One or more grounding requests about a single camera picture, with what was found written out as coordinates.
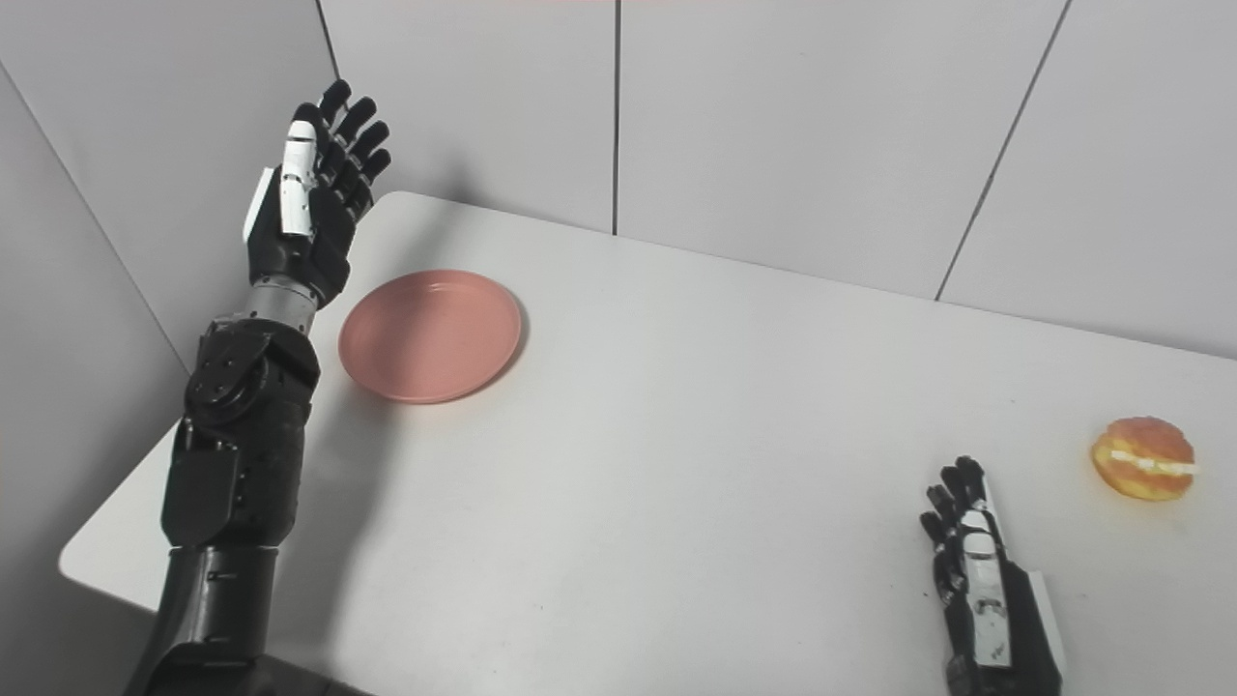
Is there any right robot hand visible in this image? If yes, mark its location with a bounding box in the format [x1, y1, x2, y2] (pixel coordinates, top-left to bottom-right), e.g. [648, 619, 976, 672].
[919, 455, 1069, 696]

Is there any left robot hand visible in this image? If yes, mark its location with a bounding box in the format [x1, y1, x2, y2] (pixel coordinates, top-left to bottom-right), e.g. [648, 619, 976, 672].
[242, 79, 392, 310]

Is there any pink round plate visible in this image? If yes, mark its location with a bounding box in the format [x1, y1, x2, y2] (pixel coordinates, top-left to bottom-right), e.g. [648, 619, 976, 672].
[337, 270, 524, 405]

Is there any cream puff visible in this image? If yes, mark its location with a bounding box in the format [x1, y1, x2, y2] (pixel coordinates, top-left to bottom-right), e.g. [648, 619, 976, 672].
[1091, 416, 1197, 502]

